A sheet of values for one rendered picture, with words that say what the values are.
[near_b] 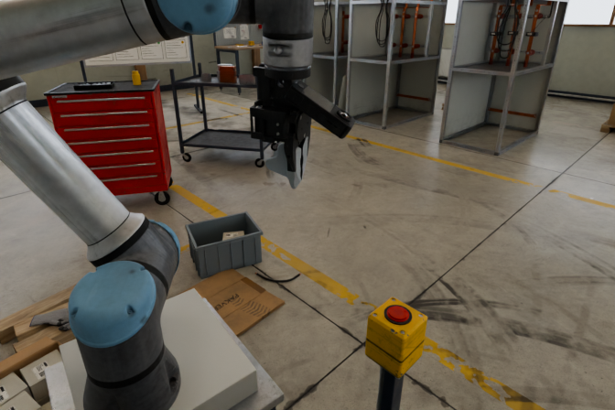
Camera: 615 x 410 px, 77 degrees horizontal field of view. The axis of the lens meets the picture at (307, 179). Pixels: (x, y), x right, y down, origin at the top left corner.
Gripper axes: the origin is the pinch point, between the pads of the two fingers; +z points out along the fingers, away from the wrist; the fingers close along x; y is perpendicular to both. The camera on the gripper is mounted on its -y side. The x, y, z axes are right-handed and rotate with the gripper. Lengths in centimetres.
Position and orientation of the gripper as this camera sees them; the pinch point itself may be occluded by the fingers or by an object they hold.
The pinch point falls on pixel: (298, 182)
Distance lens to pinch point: 68.3
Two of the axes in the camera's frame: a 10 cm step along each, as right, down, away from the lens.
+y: -9.5, -1.7, 2.7
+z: -0.3, 8.8, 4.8
